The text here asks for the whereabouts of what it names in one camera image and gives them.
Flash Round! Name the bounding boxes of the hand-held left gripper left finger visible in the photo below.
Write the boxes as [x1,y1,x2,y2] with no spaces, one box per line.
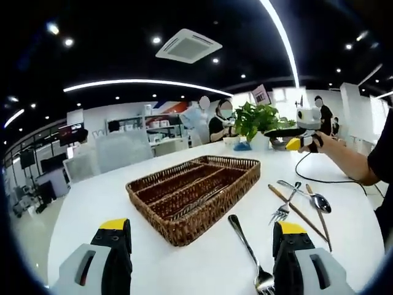
[50,218,133,295]

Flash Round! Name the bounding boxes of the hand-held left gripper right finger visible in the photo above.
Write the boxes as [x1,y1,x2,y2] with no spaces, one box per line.
[271,221,354,295]

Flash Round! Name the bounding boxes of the steel fork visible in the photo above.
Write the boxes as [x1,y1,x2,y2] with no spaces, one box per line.
[227,214,276,295]
[268,181,303,225]

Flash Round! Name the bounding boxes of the steel spoon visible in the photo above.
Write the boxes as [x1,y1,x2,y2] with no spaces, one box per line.
[277,179,332,214]

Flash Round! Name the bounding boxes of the wicker tray with storage slots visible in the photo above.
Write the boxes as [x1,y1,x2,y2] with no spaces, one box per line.
[125,155,262,247]

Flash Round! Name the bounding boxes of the steel table knife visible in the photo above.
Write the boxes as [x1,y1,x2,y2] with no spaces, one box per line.
[174,193,222,218]
[168,196,216,221]

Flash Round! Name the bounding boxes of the white storage shelf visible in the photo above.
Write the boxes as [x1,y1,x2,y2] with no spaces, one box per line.
[106,113,191,148]

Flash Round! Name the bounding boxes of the person's right hand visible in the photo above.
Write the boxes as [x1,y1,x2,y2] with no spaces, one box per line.
[308,131,335,154]

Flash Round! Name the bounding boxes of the grey curved object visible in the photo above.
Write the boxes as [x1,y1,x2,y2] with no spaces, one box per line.
[269,136,289,151]

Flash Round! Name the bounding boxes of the white plant pot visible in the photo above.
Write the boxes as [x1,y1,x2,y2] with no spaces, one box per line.
[249,132,271,151]

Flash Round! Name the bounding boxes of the green leafy plant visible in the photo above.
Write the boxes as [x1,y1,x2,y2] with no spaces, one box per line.
[233,102,295,144]

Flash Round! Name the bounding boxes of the purple poster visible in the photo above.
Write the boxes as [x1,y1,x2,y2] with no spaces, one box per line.
[251,83,273,105]

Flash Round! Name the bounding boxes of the grey office chair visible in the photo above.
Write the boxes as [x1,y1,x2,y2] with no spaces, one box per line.
[63,152,101,185]

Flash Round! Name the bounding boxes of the black monitor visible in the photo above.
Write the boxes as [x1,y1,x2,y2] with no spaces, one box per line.
[41,153,67,173]

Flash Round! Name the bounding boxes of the white mesh office chair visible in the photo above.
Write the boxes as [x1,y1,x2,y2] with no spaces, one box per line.
[95,132,154,175]

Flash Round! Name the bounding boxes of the ceiling air conditioner unit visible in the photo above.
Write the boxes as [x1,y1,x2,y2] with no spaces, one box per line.
[155,28,223,65]

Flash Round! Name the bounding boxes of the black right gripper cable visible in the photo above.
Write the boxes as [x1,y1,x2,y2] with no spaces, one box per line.
[295,151,386,197]

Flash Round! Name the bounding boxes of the red wall screen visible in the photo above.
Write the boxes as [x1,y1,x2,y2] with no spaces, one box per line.
[58,122,84,147]

